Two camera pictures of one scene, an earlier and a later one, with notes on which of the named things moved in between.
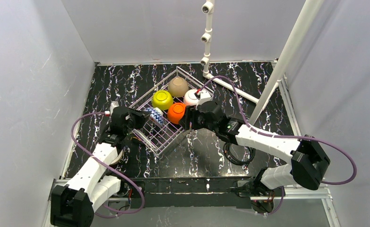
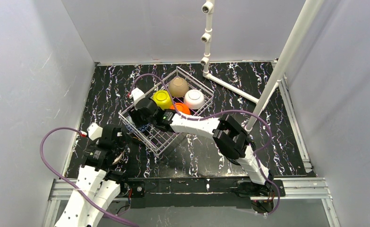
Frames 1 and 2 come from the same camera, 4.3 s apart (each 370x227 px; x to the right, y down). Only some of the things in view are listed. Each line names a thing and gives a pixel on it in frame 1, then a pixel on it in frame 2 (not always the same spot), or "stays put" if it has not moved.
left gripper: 138,118 to 113,137
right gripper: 189,117 to 137,114
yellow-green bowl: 162,99 stays put
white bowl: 190,99 stays put
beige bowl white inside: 178,86 stays put
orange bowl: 176,112 stays put
